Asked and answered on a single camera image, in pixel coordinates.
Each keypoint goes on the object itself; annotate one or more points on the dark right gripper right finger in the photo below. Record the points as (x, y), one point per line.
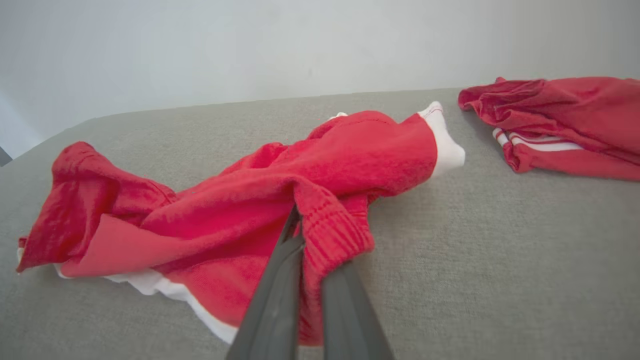
(350, 320)

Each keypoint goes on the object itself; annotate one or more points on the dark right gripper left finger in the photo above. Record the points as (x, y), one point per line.
(272, 310)

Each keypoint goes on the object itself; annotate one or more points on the red shorts with white stripes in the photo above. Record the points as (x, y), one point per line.
(225, 210)

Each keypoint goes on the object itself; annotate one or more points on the red shirt with white sleeves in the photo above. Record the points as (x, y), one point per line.
(590, 105)

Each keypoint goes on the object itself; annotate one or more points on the grey fabric sofa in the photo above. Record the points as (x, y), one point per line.
(500, 260)

